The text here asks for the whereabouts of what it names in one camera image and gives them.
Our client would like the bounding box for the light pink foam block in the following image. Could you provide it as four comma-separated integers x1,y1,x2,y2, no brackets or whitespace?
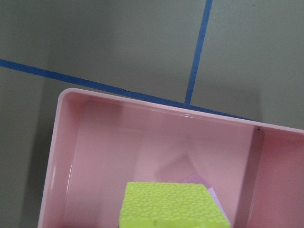
179,172,228,220

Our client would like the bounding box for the yellow foam block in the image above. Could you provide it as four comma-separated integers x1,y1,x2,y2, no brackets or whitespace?
119,182,230,228

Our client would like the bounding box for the pink plastic bin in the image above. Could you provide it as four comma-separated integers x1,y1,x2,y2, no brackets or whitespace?
38,88,304,228

